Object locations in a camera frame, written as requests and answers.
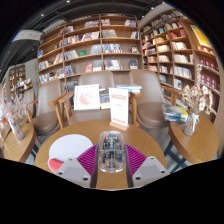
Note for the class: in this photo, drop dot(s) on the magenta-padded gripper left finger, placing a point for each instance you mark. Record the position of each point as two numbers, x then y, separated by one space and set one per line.
78 170

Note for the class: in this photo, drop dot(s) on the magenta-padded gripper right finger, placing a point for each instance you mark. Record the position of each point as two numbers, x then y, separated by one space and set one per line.
146 170

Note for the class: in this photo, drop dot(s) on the white mouse pad red rest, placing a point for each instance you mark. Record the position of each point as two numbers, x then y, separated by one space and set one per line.
68 146

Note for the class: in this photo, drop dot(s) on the round wooden side table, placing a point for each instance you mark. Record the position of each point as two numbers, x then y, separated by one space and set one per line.
18 148
196 146

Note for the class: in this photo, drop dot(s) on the colourful book stack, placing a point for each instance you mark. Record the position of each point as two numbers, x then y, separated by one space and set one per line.
175 114

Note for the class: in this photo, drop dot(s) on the glass vase beige dried flowers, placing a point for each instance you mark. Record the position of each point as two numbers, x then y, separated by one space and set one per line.
190 125

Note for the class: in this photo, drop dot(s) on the white red sign wooden base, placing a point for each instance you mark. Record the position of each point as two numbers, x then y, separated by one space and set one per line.
119 106

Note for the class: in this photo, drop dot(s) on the glass vase pink dried flowers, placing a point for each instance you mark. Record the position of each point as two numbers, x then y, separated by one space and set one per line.
17 131

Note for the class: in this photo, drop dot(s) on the white framed picture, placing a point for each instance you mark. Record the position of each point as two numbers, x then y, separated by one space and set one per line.
86 97

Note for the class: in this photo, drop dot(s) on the taupe wooden-armed armchair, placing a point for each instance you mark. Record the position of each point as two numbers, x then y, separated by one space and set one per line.
46 103
146 86
96 78

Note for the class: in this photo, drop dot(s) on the dark blue standing book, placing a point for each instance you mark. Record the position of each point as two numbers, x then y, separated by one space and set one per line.
104 99

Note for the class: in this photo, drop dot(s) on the teal book stack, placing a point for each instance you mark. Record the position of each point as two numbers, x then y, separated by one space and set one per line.
130 88

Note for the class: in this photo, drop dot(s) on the colourful book display rack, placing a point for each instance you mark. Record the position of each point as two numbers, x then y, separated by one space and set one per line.
2 106

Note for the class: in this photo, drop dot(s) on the distant wooden bookshelf unit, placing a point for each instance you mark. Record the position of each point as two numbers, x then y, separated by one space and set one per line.
20 81

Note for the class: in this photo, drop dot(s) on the curved wooden bookshelf unit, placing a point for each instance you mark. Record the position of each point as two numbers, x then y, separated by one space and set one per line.
176 50

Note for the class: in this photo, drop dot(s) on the tall wooden bookshelf unit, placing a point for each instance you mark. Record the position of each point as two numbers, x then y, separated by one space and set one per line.
90 40

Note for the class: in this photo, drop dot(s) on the white hanging ceiling panel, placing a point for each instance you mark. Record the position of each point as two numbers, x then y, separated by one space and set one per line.
28 35

